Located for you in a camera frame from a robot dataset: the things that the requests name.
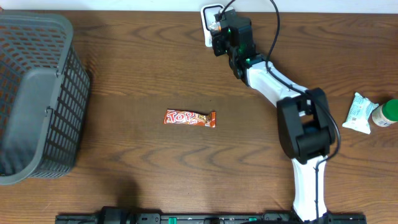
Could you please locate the orange small box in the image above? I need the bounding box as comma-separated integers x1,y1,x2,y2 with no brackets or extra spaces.
208,21,221,33

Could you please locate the red snack wrapper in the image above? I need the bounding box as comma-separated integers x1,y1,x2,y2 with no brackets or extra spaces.
164,110,216,128

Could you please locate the mint green wipes pack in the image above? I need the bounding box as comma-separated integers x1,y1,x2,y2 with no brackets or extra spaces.
342,92,379,134

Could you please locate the green lid jar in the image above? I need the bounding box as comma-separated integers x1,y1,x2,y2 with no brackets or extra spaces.
372,100,398,127

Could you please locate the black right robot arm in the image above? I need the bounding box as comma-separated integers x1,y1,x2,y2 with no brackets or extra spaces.
206,10,340,222

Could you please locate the white barcode scanner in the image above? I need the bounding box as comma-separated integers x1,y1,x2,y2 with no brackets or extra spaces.
200,4,224,47

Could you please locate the dark grey plastic basket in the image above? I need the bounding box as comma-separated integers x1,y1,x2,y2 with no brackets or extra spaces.
1,11,91,185

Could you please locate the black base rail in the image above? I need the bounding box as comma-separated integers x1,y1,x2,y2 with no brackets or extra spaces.
55,205,368,224

